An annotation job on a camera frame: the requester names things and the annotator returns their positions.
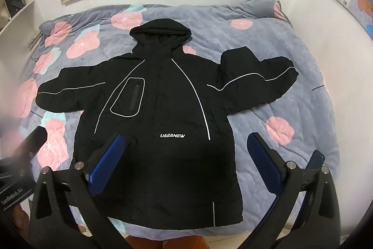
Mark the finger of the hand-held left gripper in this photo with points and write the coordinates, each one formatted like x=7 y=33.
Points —
x=35 y=141

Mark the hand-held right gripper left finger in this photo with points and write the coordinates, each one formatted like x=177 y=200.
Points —
x=108 y=160

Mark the black box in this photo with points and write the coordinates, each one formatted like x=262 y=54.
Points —
x=14 y=1

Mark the black hooded jacket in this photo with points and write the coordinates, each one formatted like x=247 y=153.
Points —
x=163 y=109

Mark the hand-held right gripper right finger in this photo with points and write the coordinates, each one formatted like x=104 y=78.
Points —
x=262 y=161

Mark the grey floral blanket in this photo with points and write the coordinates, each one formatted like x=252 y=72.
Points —
x=256 y=42

